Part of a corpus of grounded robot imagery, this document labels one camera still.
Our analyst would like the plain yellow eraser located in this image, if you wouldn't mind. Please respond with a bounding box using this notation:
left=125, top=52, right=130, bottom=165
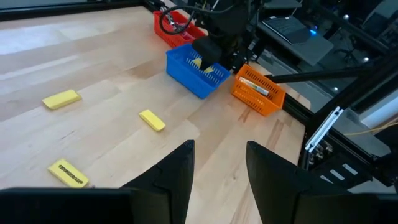
left=138, top=108, right=167, bottom=133
left=41, top=88, right=83, bottom=111

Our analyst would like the dark laptop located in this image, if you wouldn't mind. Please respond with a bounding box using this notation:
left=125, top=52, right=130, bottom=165
left=261, top=15, right=313, bottom=45

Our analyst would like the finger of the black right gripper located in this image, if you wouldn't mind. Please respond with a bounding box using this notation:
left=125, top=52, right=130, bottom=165
left=221, top=39, right=247, bottom=71
left=192, top=36, right=224, bottom=72

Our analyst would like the yellow crayon box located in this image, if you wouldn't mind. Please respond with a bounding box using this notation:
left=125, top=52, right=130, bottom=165
left=238, top=75, right=271, bottom=97

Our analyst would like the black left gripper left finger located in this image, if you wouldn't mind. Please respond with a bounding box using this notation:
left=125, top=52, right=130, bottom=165
left=120, top=139, right=196, bottom=224

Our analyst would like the blue plastic basket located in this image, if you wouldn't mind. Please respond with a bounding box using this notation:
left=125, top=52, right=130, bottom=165
left=165, top=42, right=232, bottom=100

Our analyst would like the yellow eraser with black print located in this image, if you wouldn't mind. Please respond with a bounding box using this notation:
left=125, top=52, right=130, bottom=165
left=47, top=158, right=90, bottom=189

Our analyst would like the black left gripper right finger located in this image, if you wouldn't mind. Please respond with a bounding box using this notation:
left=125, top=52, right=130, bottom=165
left=244, top=141, right=348, bottom=224

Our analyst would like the silver aluminium bracket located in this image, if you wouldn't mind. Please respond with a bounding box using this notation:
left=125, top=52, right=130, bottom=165
left=304, top=106, right=345, bottom=154

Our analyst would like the black desk support beam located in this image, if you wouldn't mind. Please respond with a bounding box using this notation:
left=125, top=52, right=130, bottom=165
left=265, top=66, right=377, bottom=85

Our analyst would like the red plastic basket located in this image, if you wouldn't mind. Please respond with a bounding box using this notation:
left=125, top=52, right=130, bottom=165
left=152, top=9, right=208, bottom=49

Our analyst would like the yellow cable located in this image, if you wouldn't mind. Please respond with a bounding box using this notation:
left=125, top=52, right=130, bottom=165
left=343, top=117, right=398, bottom=137

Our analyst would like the orange plastic basket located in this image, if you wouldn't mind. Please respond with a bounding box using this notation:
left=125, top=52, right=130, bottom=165
left=230, top=63, right=287, bottom=117

